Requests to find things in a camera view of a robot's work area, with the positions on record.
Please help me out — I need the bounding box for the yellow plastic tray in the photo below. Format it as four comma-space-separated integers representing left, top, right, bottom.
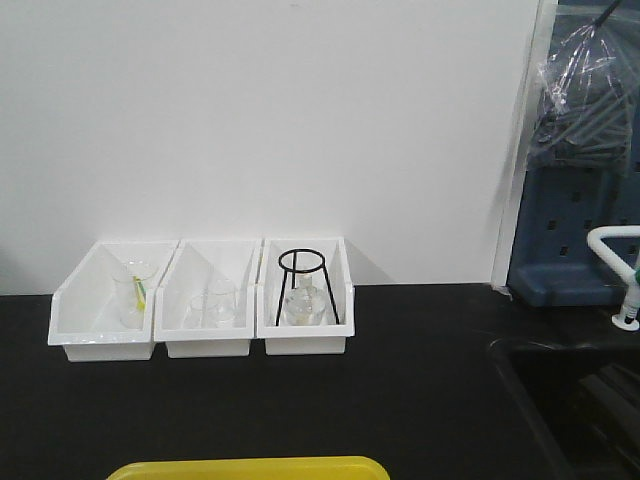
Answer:
108, 456, 390, 479

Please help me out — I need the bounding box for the right white storage bin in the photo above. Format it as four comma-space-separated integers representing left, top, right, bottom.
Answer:
256, 237, 355, 356

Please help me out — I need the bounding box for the white storage bin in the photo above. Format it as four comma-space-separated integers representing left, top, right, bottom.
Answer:
153, 239, 262, 359
48, 240, 178, 362
256, 237, 355, 356

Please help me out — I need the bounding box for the clear glass conical flask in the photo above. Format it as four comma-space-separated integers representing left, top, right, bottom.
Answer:
284, 274, 327, 326

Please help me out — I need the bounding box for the clear glass beaker rear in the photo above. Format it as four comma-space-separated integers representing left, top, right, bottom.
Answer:
206, 279, 236, 328

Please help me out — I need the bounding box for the middle white storage bin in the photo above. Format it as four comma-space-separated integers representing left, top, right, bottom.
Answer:
153, 239, 262, 359

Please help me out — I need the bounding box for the clear glass beaker front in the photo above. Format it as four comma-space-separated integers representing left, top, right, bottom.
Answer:
184, 293, 217, 329

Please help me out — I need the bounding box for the green yellow stirrer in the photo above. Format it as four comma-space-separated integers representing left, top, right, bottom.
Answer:
132, 276, 146, 312

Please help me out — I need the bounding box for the clear glass beaker with stirrers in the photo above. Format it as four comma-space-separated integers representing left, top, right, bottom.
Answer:
112, 260, 157, 330

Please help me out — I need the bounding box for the left white storage bin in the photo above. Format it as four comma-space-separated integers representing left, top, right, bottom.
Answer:
48, 240, 178, 362

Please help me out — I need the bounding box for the blue pegboard drying rack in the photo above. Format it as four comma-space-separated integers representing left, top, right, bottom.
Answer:
507, 1, 639, 307

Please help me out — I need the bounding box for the black lab sink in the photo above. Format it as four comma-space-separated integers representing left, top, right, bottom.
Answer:
488, 339, 639, 479

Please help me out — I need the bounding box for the clear plastic bag of pegs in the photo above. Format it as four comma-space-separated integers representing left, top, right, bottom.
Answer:
527, 1, 639, 175

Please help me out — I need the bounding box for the white lab faucet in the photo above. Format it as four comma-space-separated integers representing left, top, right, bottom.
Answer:
587, 225, 639, 332

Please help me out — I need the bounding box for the black wire tripod stand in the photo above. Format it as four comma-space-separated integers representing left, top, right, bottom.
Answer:
274, 248, 341, 326

